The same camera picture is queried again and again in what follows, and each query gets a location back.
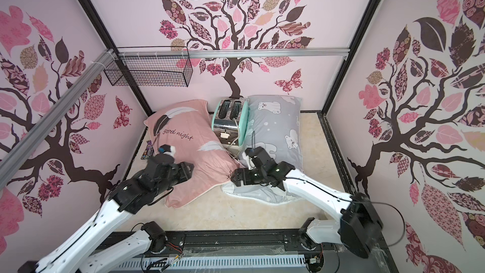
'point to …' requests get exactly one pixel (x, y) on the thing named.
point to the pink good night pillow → (186, 132)
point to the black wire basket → (150, 66)
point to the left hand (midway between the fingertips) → (193, 171)
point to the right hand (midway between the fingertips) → (240, 175)
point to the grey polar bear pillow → (274, 123)
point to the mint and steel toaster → (229, 121)
